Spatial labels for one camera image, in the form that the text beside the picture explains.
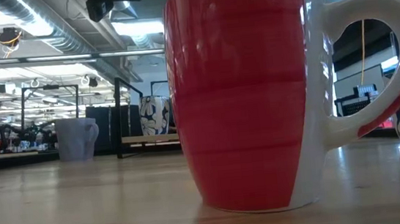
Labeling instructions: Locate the white partition panel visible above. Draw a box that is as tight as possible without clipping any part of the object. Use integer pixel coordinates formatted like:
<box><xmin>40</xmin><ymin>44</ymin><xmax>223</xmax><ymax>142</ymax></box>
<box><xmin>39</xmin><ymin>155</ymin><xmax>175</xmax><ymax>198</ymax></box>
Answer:
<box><xmin>333</xmin><ymin>64</ymin><xmax>386</xmax><ymax>98</ymax></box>

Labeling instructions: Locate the long ceiling light bar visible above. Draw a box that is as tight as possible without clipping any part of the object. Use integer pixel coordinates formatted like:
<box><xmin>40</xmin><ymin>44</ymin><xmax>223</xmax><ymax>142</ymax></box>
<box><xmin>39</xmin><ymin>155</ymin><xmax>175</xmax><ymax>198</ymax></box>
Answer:
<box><xmin>0</xmin><ymin>41</ymin><xmax>166</xmax><ymax>70</ymax></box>

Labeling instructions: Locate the small red box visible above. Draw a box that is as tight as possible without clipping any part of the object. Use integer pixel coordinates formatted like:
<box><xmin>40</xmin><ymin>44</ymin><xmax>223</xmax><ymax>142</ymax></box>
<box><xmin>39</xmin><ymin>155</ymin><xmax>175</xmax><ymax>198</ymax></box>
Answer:
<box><xmin>377</xmin><ymin>119</ymin><xmax>396</xmax><ymax>131</ymax></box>

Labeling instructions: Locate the black metal wooden rack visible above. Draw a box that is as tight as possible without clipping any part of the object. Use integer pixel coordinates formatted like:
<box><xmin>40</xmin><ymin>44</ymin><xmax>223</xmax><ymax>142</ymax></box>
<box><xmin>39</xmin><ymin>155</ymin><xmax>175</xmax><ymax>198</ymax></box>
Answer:
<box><xmin>110</xmin><ymin>72</ymin><xmax>183</xmax><ymax>160</ymax></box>

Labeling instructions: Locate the yellow hanging cable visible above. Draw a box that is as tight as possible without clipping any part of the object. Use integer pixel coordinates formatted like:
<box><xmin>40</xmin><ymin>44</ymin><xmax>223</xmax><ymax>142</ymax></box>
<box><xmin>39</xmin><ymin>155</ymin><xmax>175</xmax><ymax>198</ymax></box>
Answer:
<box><xmin>355</xmin><ymin>18</ymin><xmax>372</xmax><ymax>86</ymax></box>

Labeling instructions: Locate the silver round duct elbow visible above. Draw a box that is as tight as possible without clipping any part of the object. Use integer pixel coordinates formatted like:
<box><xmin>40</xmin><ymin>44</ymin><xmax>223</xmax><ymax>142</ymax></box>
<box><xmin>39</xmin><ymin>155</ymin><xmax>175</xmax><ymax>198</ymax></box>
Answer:
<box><xmin>108</xmin><ymin>0</ymin><xmax>139</xmax><ymax>22</ymax></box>

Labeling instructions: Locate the black white electronic device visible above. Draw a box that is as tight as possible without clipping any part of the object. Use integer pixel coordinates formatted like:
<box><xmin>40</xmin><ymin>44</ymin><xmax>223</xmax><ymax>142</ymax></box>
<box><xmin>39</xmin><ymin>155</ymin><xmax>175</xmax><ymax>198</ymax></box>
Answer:
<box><xmin>352</xmin><ymin>83</ymin><xmax>379</xmax><ymax>99</ymax></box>

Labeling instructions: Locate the black cabinet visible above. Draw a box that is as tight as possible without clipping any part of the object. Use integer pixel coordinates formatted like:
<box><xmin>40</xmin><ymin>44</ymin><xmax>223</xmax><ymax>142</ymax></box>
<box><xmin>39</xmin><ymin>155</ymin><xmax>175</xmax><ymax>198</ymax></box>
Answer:
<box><xmin>84</xmin><ymin>101</ymin><xmax>145</xmax><ymax>153</ymax></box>

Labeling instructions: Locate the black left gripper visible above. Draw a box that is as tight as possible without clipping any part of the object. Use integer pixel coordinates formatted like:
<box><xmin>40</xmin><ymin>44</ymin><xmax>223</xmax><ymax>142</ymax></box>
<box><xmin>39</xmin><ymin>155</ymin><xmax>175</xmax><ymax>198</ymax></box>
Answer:
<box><xmin>85</xmin><ymin>0</ymin><xmax>146</xmax><ymax>23</ymax></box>

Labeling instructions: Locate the black metal background frame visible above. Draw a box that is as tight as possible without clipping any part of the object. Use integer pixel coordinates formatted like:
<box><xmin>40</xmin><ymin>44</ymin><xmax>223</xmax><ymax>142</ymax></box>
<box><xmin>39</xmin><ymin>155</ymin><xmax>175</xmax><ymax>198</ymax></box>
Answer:
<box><xmin>17</xmin><ymin>82</ymin><xmax>83</xmax><ymax>132</ymax></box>

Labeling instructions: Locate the pale grey ceramic mug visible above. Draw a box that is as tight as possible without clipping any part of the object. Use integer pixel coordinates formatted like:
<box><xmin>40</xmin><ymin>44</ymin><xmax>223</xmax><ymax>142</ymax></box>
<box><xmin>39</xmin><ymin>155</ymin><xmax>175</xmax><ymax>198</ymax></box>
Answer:
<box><xmin>53</xmin><ymin>115</ymin><xmax>102</xmax><ymax>164</ymax></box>

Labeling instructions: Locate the red and white mug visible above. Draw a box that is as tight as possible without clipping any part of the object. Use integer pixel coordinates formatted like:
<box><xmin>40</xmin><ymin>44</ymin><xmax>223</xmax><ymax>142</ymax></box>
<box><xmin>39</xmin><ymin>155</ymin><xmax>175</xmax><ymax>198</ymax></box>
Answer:
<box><xmin>160</xmin><ymin>0</ymin><xmax>400</xmax><ymax>221</ymax></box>

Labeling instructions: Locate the hanging black cable reel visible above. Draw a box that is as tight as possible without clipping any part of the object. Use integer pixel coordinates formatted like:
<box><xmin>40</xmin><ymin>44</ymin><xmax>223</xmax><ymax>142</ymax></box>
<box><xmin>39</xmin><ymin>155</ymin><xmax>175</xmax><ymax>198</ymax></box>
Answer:
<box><xmin>0</xmin><ymin>26</ymin><xmax>25</xmax><ymax>59</ymax></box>

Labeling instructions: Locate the black wire basket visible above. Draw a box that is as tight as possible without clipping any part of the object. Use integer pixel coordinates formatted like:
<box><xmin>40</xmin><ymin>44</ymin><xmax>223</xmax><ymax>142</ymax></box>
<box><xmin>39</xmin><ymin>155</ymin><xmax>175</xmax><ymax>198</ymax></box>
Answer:
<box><xmin>333</xmin><ymin>91</ymin><xmax>374</xmax><ymax>118</ymax></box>

